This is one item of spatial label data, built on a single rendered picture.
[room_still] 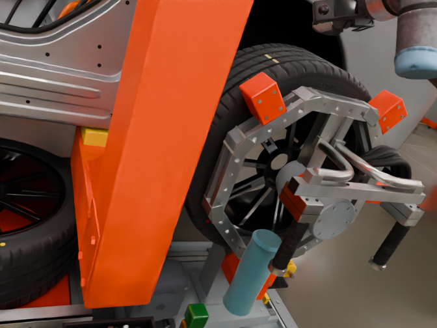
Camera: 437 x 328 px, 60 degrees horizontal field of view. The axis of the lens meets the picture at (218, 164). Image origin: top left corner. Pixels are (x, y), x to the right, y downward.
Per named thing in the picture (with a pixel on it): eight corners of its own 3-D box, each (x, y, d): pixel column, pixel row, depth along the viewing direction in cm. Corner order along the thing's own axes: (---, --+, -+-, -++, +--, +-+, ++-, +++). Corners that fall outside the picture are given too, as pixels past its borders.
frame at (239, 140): (322, 245, 138) (400, 109, 115) (332, 258, 133) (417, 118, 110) (184, 245, 113) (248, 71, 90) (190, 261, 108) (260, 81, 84)
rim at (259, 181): (342, 84, 135) (217, 49, 111) (387, 112, 117) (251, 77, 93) (284, 199, 156) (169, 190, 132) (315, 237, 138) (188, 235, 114)
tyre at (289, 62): (368, 69, 135) (201, 13, 104) (418, 94, 117) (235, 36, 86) (291, 215, 163) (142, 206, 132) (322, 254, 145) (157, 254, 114)
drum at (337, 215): (301, 196, 120) (320, 159, 114) (342, 243, 104) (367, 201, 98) (264, 194, 114) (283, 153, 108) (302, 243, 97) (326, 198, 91)
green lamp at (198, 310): (199, 314, 87) (204, 301, 86) (204, 328, 84) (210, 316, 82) (183, 315, 85) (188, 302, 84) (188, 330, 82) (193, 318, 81)
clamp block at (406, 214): (391, 205, 106) (400, 190, 104) (415, 226, 99) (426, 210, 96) (378, 204, 103) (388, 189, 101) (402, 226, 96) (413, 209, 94)
